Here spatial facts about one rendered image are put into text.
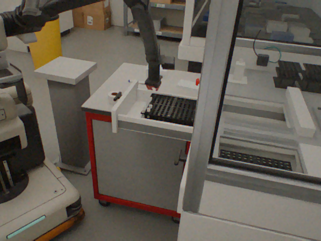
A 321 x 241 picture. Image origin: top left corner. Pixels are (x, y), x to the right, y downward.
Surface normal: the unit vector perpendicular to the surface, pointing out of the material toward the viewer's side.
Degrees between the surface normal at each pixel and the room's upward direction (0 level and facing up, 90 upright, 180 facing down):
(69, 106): 90
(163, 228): 0
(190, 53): 90
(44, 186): 0
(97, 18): 93
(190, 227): 90
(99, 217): 0
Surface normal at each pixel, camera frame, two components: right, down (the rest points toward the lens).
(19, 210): 0.05, -0.84
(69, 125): -0.28, 0.51
